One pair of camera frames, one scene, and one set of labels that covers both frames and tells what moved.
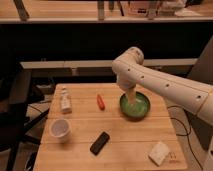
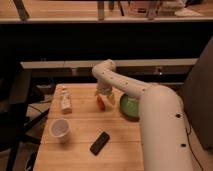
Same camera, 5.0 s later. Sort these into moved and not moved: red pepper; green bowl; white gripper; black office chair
Moved: white gripper
Not moved: green bowl; black office chair; red pepper
